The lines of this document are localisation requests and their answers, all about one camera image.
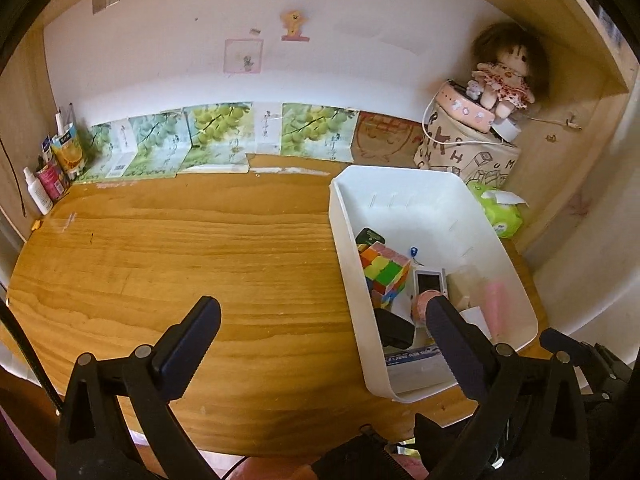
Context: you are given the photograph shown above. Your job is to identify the white power adapter cube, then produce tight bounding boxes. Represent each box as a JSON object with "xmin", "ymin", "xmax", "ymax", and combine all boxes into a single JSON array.
[{"xmin": 460, "ymin": 307, "xmax": 492, "ymax": 340}]

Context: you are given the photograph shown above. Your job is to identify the blue floss pick box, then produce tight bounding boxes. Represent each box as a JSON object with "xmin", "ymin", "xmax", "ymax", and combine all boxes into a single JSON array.
[{"xmin": 385, "ymin": 344, "xmax": 454, "ymax": 393}]

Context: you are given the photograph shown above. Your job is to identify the black rectangular charger block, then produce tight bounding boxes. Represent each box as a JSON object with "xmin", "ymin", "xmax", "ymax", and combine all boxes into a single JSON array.
[{"xmin": 374, "ymin": 309, "xmax": 416, "ymax": 350}]

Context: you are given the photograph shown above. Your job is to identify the colourful rubik's cube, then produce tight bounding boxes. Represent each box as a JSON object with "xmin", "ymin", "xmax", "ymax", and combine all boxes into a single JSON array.
[{"xmin": 358, "ymin": 242, "xmax": 411, "ymax": 310}]

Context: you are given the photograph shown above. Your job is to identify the green and gold small bottle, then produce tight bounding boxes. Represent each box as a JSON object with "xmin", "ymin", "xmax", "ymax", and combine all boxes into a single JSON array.
[{"xmin": 355, "ymin": 228, "xmax": 385, "ymax": 246}]

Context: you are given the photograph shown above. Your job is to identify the beige angular plastic case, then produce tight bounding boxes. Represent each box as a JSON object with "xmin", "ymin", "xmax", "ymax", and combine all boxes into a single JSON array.
[{"xmin": 447, "ymin": 266, "xmax": 483, "ymax": 311}]

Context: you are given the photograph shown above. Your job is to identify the white handheld game console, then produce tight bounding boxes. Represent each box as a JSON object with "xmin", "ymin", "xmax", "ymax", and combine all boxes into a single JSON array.
[{"xmin": 413, "ymin": 268, "xmax": 448, "ymax": 296}]

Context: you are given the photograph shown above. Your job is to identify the small blue pin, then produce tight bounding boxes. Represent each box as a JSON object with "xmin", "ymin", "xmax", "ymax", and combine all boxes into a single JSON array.
[{"xmin": 409, "ymin": 246, "xmax": 424, "ymax": 266}]

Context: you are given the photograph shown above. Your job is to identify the white plastic storage bin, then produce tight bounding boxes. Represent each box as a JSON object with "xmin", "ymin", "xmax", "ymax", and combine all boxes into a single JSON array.
[{"xmin": 329, "ymin": 166, "xmax": 538, "ymax": 403}]

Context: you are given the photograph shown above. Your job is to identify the green tissue pack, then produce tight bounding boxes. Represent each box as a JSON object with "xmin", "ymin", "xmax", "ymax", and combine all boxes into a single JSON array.
[{"xmin": 466, "ymin": 181, "xmax": 528, "ymax": 240}]

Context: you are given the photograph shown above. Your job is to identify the white small bottle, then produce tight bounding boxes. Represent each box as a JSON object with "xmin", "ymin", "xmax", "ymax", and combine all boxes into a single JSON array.
[{"xmin": 23, "ymin": 167, "xmax": 53, "ymax": 214}]

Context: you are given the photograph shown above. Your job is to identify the pink can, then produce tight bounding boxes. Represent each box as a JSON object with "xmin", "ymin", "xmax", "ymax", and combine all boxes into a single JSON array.
[{"xmin": 36, "ymin": 162, "xmax": 68, "ymax": 203}]

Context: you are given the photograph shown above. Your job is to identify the beige letter-print fabric box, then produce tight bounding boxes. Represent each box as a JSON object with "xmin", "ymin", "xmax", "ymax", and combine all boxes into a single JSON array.
[{"xmin": 413, "ymin": 104, "xmax": 521, "ymax": 188}]

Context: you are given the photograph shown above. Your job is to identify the grape print flattened carton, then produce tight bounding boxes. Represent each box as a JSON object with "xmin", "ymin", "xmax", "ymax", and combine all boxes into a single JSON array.
[{"xmin": 80, "ymin": 102, "xmax": 359, "ymax": 182}]

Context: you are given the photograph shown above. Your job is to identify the orange juice carton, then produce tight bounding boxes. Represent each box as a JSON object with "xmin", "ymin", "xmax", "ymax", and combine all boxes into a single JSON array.
[{"xmin": 52, "ymin": 122, "xmax": 86, "ymax": 181}]

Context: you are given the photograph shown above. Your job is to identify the brown cardboard sheet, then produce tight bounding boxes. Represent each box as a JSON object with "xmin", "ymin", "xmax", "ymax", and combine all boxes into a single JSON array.
[{"xmin": 352, "ymin": 112, "xmax": 423, "ymax": 168}]

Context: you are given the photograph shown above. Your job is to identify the pink round tin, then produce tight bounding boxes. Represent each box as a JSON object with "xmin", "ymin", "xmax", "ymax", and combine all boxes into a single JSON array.
[{"xmin": 435, "ymin": 80, "xmax": 495, "ymax": 133}]

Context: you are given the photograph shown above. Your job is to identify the brown-haired plush doll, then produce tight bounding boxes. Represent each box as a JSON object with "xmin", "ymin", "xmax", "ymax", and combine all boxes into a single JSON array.
[{"xmin": 465, "ymin": 22, "xmax": 550, "ymax": 119}]

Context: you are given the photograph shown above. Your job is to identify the white charging cable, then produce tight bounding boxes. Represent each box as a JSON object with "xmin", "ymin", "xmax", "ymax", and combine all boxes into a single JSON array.
[{"xmin": 422, "ymin": 91, "xmax": 511, "ymax": 149}]

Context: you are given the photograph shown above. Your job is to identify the pink square wall sticker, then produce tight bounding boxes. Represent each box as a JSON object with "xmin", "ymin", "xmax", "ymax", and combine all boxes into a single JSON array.
[{"xmin": 224, "ymin": 39, "xmax": 264, "ymax": 75}]

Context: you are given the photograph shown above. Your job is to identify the bear sticker on wall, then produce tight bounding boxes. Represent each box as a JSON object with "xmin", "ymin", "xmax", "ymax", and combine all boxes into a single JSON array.
[{"xmin": 280, "ymin": 10, "xmax": 310, "ymax": 42}]

